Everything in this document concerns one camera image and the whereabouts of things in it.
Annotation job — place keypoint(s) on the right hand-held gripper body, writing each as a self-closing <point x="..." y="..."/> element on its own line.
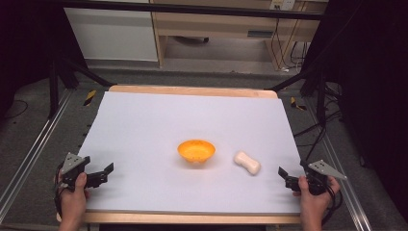
<point x="317" y="178"/>

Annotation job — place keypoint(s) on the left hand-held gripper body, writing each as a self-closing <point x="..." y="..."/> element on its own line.
<point x="72" y="166"/>

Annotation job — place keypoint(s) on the person's right hand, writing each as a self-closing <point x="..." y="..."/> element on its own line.
<point x="314" y="205"/>

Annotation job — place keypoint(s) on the person's left hand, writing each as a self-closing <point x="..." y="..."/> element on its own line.
<point x="73" y="203"/>

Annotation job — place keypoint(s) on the cream bone-shaped soap bar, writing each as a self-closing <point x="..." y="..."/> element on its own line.
<point x="247" y="162"/>

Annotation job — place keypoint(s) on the yellow black striped tape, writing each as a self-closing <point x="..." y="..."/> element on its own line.
<point x="297" y="105"/>
<point x="89" y="97"/>

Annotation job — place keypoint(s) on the white table sheet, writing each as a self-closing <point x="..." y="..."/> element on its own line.
<point x="179" y="122"/>

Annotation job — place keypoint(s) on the orange plastic bowl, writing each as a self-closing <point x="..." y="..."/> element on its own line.
<point x="196" y="150"/>

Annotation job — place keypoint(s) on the black curtain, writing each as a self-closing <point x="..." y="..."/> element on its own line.
<point x="25" y="41"/>
<point x="375" y="80"/>

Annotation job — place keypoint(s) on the wooden table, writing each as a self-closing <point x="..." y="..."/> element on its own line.
<point x="192" y="90"/>

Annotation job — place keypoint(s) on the white cabinet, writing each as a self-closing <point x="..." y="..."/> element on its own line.
<point x="112" y="35"/>

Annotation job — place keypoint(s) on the light wooden desk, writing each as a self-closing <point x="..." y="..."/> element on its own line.
<point x="218" y="24"/>

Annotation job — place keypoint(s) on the metal floor rail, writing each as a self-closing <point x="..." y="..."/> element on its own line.
<point x="343" y="183"/>
<point x="35" y="150"/>

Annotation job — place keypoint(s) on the black frame leg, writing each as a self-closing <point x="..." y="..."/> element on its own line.
<point x="320" y="99"/>
<point x="54" y="93"/>

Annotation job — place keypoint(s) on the white wall socket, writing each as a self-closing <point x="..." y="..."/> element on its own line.
<point x="282" y="4"/>

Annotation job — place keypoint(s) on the black frame crossbar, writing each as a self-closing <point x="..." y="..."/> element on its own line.
<point x="192" y="8"/>

